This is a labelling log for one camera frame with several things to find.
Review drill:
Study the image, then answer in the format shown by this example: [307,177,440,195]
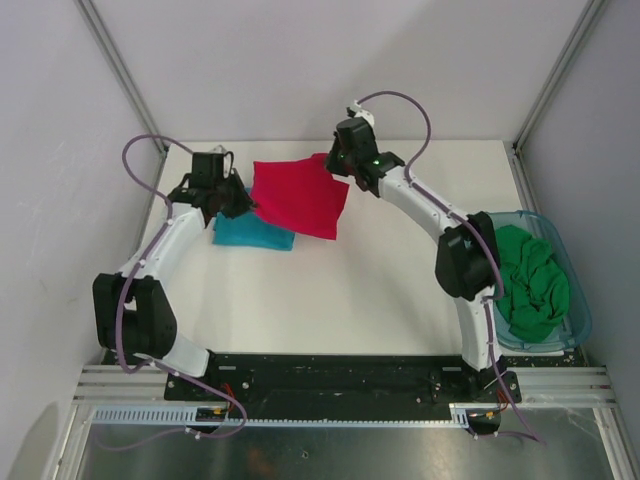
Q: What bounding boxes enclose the teal t shirt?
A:
[212,212,295,251]

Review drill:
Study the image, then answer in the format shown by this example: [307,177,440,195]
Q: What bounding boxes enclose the red t shirt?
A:
[250,153,349,240]

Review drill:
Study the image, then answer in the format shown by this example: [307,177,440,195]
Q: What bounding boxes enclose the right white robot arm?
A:
[325,117,503,401]

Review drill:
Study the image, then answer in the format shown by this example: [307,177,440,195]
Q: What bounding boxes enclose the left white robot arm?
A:
[92,145,255,400]

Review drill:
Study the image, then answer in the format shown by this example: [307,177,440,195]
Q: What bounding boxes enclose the green t shirt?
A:
[496,225,571,343]

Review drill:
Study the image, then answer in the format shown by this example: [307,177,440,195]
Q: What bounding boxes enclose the translucent blue plastic bin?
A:
[490,210,591,354]

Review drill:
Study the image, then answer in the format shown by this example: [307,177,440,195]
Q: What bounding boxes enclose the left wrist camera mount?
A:
[210,145,230,155]

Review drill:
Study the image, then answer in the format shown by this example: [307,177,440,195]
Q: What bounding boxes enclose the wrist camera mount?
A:
[210,145,230,155]
[346,100,375,127]

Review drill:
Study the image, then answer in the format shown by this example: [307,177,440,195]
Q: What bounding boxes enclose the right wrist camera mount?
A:
[346,100,375,127]

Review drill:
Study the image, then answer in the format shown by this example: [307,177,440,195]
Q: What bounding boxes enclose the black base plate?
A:
[163,352,521,407]

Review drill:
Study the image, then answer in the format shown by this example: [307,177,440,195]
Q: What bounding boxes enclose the left aluminium frame post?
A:
[74,0,169,154]

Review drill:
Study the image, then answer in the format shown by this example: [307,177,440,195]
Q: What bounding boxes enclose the aluminium frame post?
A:
[514,0,609,151]
[74,0,169,154]

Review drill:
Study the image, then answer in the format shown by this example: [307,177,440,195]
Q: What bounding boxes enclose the right aluminium frame post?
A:
[514,0,609,151]

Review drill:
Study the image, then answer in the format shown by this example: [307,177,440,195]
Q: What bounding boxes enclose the white slotted cable duct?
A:
[93,405,469,428]

